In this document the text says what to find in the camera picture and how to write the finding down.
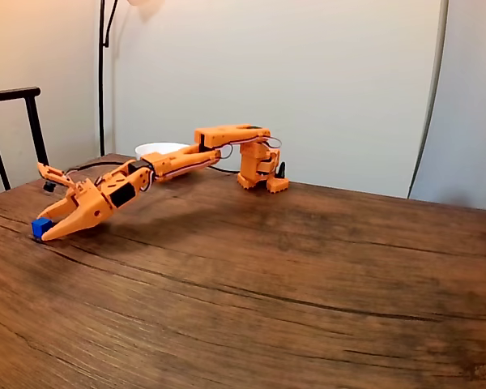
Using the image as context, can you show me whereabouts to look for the black chair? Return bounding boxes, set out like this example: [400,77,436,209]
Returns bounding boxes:
[0,86,53,191]

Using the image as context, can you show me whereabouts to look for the white bowl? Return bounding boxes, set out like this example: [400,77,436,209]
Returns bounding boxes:
[134,141,196,164]

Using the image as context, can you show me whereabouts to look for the orange gripper camera mount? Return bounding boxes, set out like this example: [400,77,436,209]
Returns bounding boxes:
[36,161,91,195]

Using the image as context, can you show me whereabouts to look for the white backdrop panel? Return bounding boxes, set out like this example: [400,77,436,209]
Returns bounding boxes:
[112,0,450,200]

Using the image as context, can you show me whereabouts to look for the black camera cable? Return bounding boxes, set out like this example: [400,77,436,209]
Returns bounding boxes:
[63,160,244,179]

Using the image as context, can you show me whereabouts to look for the black floor lamp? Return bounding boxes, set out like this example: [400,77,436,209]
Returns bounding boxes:
[97,0,166,157]

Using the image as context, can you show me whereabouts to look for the blue cube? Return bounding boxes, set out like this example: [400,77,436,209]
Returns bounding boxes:
[31,217,52,240]

